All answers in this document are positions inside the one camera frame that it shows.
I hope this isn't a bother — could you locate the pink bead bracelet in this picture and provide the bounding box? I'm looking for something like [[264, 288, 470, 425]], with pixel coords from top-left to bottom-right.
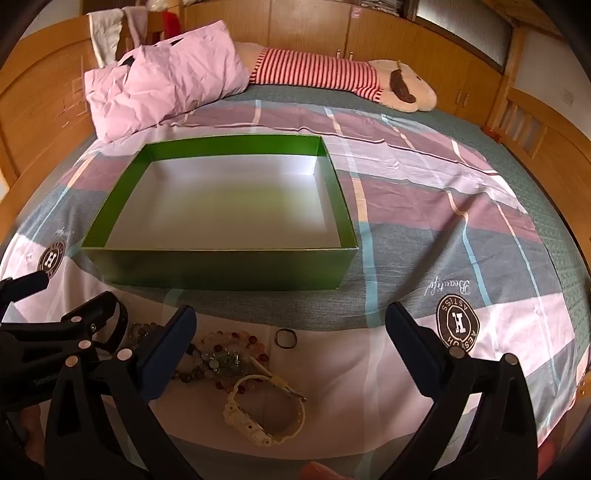
[[201, 330, 234, 357], [128, 322, 163, 344]]

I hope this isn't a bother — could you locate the white cloth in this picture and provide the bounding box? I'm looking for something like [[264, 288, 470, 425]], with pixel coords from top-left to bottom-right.
[[88, 7, 149, 66]]

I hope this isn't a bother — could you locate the red cloth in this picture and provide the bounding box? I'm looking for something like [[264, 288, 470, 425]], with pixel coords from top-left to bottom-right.
[[161, 11, 184, 38]]

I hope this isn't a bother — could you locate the pink pillow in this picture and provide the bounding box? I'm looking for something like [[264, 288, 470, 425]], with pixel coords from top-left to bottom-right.
[[84, 33, 252, 143]]

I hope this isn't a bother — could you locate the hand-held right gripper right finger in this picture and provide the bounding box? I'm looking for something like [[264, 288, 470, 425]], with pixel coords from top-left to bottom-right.
[[383, 301, 542, 480]]

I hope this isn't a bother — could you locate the green cardboard box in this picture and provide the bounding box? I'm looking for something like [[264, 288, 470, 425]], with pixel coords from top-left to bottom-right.
[[81, 134, 360, 291]]

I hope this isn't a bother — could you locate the plaid bedsheet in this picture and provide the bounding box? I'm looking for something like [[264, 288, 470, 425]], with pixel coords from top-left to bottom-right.
[[0, 85, 591, 480]]

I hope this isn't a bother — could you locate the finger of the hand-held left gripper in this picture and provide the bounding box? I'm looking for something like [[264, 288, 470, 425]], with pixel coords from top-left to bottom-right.
[[44, 291, 123, 344], [0, 271, 50, 305]]

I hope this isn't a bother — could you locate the amber bead bracelet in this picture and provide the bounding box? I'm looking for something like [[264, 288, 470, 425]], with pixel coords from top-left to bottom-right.
[[235, 333, 272, 364]]

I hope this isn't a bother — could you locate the black wrist watch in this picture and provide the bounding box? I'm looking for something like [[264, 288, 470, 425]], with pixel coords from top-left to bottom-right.
[[95, 300, 130, 356]]

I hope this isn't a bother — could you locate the dark bead bracelet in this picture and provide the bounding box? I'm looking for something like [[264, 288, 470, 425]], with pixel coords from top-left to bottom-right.
[[172, 357, 208, 385]]

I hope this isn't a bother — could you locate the plush toy with striped shirt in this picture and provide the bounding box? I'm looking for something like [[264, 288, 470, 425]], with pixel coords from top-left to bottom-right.
[[235, 41, 438, 113]]

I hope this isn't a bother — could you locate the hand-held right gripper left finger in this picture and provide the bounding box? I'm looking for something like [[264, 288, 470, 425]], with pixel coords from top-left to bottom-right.
[[44, 305, 198, 480]]

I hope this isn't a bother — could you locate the wooden bed rail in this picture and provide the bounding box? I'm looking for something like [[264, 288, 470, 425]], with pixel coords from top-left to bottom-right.
[[482, 23, 591, 222]]

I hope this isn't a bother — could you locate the cream wrist watch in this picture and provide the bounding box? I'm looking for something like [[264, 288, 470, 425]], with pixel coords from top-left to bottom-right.
[[224, 357, 308, 448]]

